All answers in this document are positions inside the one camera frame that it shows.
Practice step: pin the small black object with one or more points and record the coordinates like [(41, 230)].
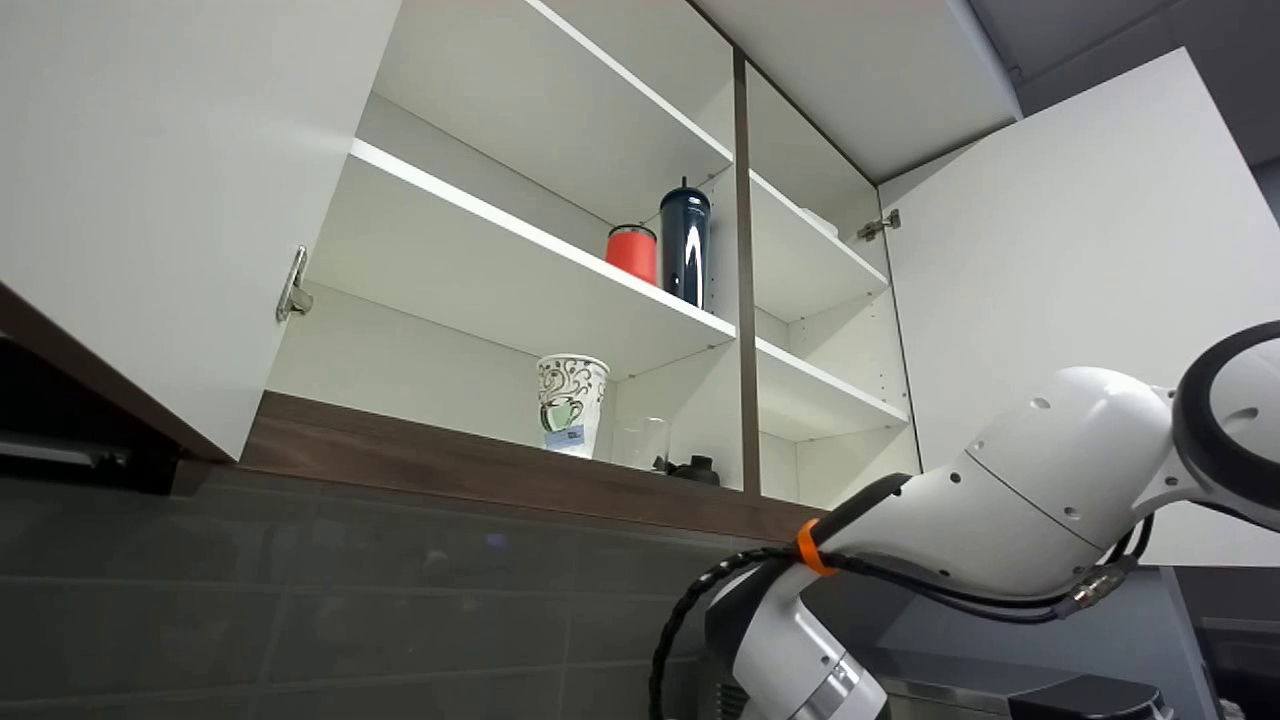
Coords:
[(685, 471)]

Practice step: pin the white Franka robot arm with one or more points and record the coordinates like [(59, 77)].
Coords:
[(1040, 492)]

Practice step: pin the metal door hinge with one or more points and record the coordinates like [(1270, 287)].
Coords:
[(294, 289), (879, 226)]

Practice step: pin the dark blue tumbler bottle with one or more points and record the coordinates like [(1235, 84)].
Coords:
[(685, 246)]

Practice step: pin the white cabinet door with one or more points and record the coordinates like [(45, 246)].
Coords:
[(132, 201), (1065, 265)]

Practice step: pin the red cup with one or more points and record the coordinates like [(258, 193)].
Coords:
[(634, 255)]

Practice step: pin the black box device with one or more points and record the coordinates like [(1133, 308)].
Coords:
[(1084, 698)]

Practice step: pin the white wall cabinet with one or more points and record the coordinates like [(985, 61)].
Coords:
[(442, 255)]

